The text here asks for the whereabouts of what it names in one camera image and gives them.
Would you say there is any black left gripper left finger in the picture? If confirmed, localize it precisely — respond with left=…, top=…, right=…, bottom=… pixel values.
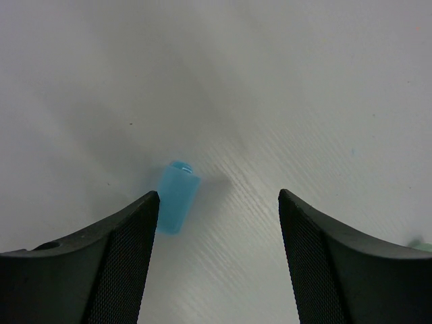
left=1, top=191, right=159, bottom=323

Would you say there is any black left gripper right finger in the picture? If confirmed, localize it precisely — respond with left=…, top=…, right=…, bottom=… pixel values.
left=278, top=189, right=431, bottom=323

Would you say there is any green highlighter pen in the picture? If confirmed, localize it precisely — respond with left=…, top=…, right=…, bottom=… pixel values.
left=406, top=236, right=432, bottom=252

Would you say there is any light blue highlighter cap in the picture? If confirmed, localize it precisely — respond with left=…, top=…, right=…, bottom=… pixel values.
left=157, top=161, right=201, bottom=235

